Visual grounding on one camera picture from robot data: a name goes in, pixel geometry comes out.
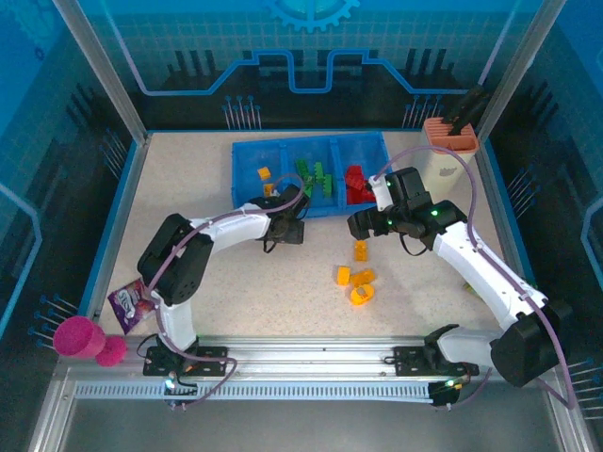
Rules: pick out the red lego brick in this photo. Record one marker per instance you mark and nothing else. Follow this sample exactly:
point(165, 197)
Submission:
point(363, 196)
point(352, 186)
point(354, 172)

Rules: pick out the small green item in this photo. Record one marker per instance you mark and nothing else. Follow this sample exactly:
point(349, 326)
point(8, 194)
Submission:
point(467, 286)

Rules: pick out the magenta cup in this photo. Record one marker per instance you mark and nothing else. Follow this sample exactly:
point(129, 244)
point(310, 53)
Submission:
point(75, 336)

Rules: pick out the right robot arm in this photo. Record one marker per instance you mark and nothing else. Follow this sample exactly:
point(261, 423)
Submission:
point(523, 358)

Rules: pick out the small green lego brick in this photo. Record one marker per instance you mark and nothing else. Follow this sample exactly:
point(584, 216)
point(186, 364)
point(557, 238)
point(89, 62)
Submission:
point(308, 187)

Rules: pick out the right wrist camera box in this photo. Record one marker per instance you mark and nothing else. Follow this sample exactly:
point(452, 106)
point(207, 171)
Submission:
point(379, 192)

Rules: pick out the yellow round lego piece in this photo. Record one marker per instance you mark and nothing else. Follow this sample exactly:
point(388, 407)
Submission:
point(363, 301)

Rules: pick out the yellow lego brick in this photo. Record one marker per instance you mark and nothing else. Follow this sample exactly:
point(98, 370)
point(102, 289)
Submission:
point(268, 189)
point(344, 276)

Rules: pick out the aluminium rail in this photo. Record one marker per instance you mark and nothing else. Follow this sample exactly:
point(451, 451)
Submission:
point(306, 358)

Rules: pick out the purple candy bag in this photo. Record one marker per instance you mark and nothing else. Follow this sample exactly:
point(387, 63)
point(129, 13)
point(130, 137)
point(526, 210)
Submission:
point(127, 306)

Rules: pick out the right aluminium frame post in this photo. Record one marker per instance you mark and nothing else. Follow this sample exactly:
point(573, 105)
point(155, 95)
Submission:
point(517, 70)

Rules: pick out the orange lego brick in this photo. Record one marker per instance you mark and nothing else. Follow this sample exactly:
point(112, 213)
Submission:
point(360, 250)
point(264, 172)
point(363, 277)

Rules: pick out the magenta ball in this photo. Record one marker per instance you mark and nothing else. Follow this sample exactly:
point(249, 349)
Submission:
point(112, 352)

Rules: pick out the blue three-compartment tray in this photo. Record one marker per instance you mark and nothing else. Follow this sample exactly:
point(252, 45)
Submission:
point(249, 160)

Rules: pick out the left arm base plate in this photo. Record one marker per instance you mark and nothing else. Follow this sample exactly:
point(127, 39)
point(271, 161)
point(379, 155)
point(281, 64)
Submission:
point(212, 360)

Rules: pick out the beige holder with pink top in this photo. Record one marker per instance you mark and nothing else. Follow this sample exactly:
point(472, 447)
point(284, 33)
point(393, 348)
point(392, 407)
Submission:
point(445, 165)

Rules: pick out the aluminium frame post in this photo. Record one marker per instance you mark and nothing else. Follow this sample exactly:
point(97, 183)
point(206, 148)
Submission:
point(102, 70)
point(517, 70)

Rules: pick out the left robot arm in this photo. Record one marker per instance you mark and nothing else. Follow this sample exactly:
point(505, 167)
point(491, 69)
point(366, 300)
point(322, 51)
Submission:
point(179, 263)

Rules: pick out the left aluminium frame post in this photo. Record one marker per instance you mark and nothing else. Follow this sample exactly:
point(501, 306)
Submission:
point(102, 70)

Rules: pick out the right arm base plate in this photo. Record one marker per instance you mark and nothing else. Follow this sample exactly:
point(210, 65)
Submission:
point(407, 360)

